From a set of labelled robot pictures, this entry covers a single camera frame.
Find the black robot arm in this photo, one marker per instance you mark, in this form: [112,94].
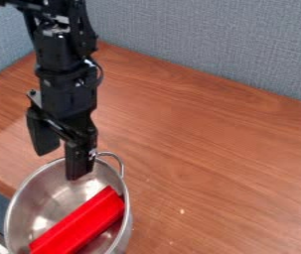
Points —
[61,32]

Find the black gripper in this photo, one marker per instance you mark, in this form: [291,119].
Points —
[60,115]

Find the red rectangular block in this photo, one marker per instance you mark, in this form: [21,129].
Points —
[82,225]

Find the shiny metal pot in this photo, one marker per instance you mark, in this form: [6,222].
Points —
[48,197]

